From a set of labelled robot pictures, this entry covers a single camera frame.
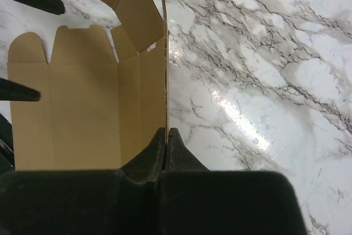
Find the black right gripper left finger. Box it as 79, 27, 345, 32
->
1, 128, 166, 234

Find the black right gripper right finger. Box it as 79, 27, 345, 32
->
158, 128, 305, 234

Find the brown cardboard box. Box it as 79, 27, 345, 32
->
8, 0, 168, 171

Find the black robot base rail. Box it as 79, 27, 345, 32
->
0, 115, 15, 174

